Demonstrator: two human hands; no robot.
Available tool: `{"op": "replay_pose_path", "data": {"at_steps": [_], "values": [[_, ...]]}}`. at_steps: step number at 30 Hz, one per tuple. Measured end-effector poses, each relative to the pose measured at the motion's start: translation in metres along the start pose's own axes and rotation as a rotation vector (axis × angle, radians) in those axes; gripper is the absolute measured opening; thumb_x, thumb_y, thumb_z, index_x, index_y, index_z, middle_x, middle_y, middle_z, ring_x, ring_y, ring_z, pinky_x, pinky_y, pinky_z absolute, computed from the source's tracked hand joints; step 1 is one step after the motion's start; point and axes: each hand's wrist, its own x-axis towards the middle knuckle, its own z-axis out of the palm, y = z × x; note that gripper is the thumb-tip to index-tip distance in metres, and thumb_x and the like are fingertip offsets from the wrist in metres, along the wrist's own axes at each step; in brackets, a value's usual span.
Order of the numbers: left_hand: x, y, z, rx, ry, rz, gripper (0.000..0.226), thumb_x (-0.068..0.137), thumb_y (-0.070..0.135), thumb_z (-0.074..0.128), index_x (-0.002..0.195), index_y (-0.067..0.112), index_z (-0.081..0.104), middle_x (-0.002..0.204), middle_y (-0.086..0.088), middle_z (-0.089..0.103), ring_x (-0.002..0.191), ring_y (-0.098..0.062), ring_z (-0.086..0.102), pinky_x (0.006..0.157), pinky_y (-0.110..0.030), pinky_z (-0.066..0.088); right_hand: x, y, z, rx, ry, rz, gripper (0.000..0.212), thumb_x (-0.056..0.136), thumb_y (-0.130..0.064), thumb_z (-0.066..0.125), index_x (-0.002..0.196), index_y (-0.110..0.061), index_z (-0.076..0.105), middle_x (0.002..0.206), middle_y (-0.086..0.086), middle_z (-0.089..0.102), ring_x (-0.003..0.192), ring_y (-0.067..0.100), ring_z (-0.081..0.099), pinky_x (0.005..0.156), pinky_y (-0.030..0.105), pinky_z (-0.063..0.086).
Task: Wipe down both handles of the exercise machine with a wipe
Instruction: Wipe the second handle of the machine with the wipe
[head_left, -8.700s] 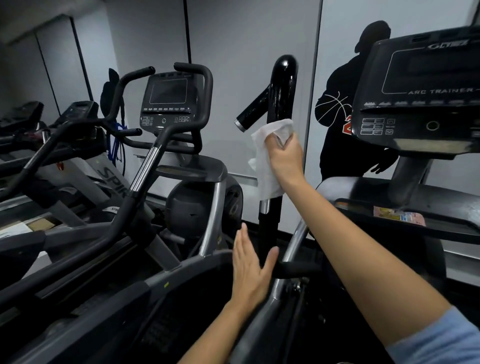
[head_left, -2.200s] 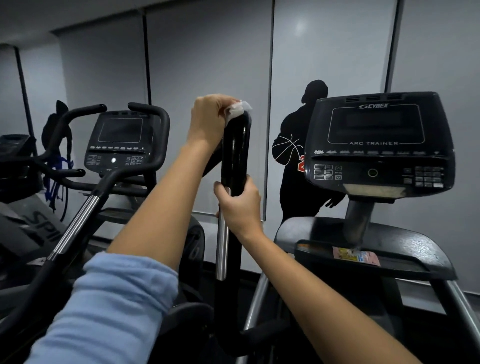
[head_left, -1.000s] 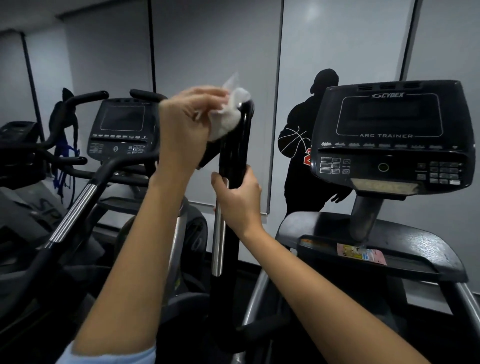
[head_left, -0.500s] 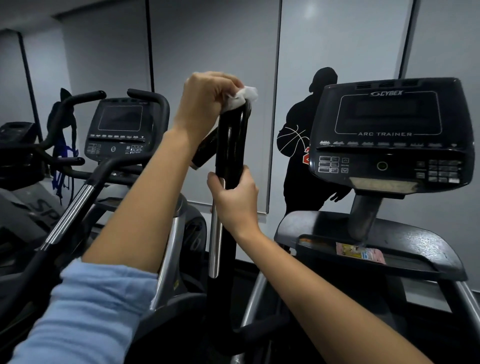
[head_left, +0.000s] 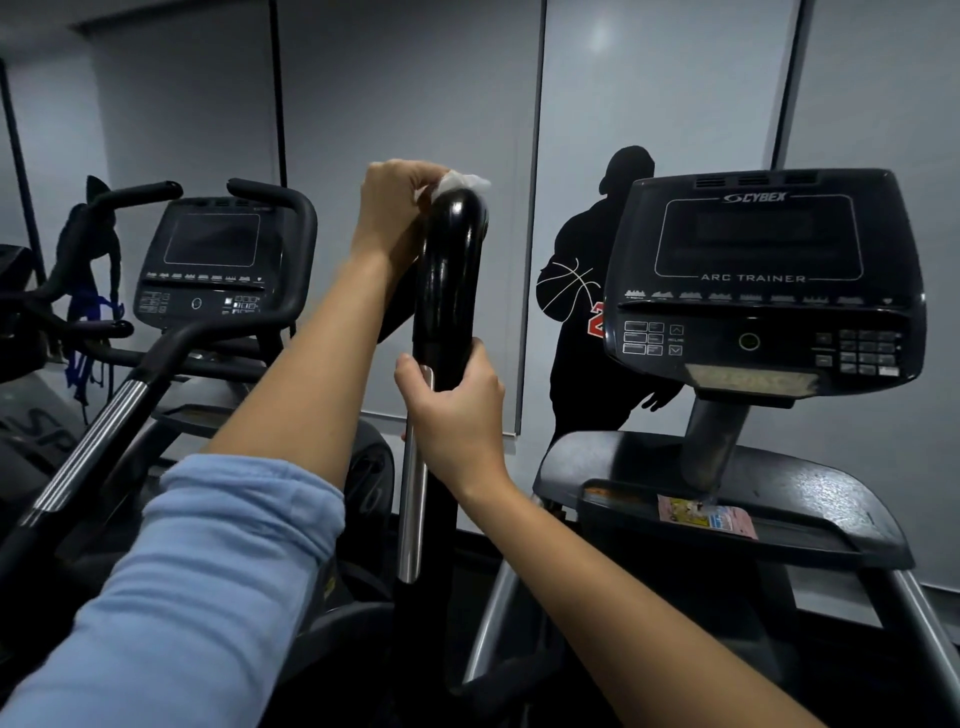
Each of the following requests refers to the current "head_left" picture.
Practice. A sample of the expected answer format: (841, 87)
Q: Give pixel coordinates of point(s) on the person's left hand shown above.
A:
(386, 214)

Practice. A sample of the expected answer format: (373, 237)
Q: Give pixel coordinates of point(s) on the person's right hand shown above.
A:
(461, 427)

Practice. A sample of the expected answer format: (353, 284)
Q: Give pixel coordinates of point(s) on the person's left fingers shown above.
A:
(429, 178)

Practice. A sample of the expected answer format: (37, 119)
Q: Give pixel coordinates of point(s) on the person's right thumb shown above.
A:
(411, 386)

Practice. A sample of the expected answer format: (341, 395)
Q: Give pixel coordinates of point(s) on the white wipe cloth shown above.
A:
(463, 181)

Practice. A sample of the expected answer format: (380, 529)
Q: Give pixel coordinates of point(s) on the person's right forearm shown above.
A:
(622, 607)

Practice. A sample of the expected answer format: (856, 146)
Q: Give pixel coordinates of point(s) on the person's left forearm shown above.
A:
(307, 375)

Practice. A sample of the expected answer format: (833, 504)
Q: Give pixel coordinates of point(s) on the small black trainer console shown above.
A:
(214, 262)

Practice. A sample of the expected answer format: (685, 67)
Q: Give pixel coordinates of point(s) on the light blue sleeve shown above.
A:
(180, 600)

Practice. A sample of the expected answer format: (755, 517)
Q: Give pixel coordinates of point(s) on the pink printed packet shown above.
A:
(709, 517)

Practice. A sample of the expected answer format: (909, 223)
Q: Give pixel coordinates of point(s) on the large black trainer console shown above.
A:
(757, 285)

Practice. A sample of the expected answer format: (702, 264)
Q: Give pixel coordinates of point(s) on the black basketball player wall decal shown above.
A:
(581, 352)

